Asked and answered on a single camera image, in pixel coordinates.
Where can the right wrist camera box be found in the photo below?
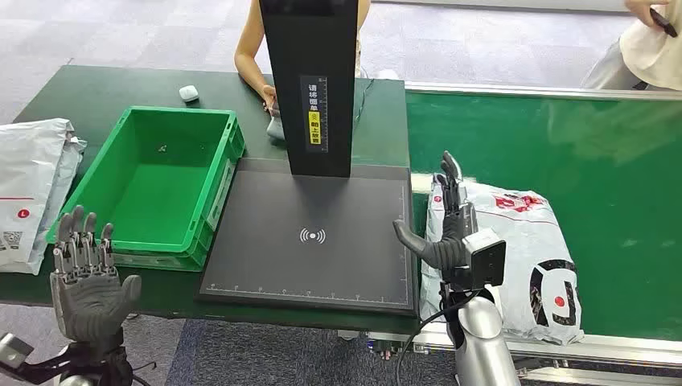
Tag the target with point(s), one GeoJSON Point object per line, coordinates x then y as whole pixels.
{"type": "Point", "coordinates": [486, 258]}

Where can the green conveyor belt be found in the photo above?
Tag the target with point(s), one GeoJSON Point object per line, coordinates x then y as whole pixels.
{"type": "Point", "coordinates": [586, 160]}

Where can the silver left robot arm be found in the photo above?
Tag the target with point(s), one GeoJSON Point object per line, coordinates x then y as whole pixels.
{"type": "Point", "coordinates": [93, 365]}

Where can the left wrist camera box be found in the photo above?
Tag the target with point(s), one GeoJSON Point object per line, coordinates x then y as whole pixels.
{"type": "Point", "coordinates": [13, 350]}

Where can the person at weighing device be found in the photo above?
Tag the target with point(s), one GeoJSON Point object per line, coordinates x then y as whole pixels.
{"type": "Point", "coordinates": [249, 53]}

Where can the small white earbuds case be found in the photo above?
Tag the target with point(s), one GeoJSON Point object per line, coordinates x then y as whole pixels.
{"type": "Point", "coordinates": [188, 93]}

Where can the green plastic basket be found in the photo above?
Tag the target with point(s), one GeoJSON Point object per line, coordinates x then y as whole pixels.
{"type": "Point", "coordinates": [154, 197]}

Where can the plain grey plastic package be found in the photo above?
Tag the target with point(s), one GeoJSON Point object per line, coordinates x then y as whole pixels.
{"type": "Point", "coordinates": [66, 170]}

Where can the black phone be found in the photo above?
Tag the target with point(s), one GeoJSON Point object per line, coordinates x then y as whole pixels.
{"type": "Point", "coordinates": [663, 22]}

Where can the person beside conveyor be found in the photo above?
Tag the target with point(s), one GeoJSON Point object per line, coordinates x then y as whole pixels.
{"type": "Point", "coordinates": [650, 53]}

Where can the white package with QR code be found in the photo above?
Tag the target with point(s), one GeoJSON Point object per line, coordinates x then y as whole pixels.
{"type": "Point", "coordinates": [24, 181]}

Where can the black weighing device with column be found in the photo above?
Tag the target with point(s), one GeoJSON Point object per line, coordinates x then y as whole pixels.
{"type": "Point", "coordinates": [314, 250]}

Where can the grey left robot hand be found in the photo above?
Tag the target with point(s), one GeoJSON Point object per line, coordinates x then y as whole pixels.
{"type": "Point", "coordinates": [88, 303]}

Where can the grey package with red-black print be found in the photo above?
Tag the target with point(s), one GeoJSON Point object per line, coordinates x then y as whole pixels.
{"type": "Point", "coordinates": [533, 250]}

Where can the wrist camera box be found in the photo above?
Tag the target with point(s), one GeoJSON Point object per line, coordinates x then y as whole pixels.
{"type": "Point", "coordinates": [13, 350]}
{"type": "Point", "coordinates": [486, 258]}

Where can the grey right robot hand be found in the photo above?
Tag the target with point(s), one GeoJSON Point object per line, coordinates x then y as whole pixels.
{"type": "Point", "coordinates": [446, 248]}

